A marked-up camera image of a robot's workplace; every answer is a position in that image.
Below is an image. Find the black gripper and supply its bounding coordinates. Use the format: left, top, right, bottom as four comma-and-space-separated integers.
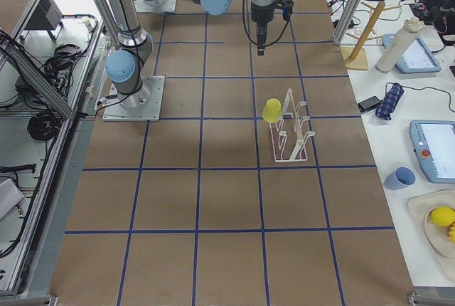
250, 2, 275, 56

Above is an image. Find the yellow plastic cup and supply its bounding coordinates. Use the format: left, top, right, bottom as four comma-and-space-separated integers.
262, 98, 282, 124

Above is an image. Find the blue cup on side table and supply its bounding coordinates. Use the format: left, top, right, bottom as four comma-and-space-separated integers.
384, 167, 416, 191

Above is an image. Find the wooden mug tree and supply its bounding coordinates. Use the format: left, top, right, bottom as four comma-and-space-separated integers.
341, 1, 401, 70

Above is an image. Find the white thermos bottle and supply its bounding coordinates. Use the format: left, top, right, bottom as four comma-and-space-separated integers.
375, 17, 424, 73

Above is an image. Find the black smartphone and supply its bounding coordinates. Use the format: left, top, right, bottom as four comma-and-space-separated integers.
358, 96, 382, 113

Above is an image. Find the blue plaid folded umbrella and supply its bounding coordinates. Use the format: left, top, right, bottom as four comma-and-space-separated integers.
375, 83, 404, 121

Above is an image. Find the far blue teach pendant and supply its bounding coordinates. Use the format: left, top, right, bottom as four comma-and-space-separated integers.
395, 37, 441, 74

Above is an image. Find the blue teach pendant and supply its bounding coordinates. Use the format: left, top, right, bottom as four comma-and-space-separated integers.
409, 120, 454, 184
395, 37, 441, 74

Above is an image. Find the near blue teach pendant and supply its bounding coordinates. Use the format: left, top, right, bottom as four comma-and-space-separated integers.
409, 120, 454, 184

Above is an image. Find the yellow lemon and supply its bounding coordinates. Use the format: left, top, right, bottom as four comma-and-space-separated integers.
429, 206, 455, 227

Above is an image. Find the cream tray with plate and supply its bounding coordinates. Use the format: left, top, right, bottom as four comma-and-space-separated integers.
407, 190, 454, 282

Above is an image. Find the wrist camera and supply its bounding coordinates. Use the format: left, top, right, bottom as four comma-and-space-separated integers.
275, 0, 294, 21

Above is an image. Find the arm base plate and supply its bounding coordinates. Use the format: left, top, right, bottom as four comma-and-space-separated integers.
102, 76, 165, 122
134, 0, 176, 14

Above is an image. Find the white wire cup rack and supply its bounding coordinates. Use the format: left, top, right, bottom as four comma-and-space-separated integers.
269, 88, 316, 163

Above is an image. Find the aluminium frame post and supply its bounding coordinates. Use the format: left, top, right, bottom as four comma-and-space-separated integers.
333, 0, 360, 45

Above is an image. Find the black cable bundle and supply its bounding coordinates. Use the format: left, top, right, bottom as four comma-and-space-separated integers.
27, 110, 62, 142

